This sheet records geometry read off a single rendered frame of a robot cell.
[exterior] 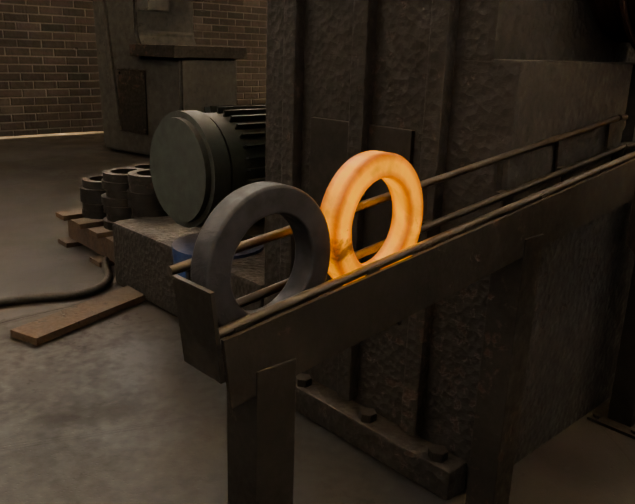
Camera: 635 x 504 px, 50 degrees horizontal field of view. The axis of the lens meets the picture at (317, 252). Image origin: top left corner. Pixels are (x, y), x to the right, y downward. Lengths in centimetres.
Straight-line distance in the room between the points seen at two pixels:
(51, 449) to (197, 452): 33
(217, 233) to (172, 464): 94
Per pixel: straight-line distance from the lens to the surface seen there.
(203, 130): 213
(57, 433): 174
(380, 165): 87
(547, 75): 133
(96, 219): 309
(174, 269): 77
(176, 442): 165
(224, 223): 71
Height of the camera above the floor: 88
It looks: 17 degrees down
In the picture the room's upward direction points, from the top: 2 degrees clockwise
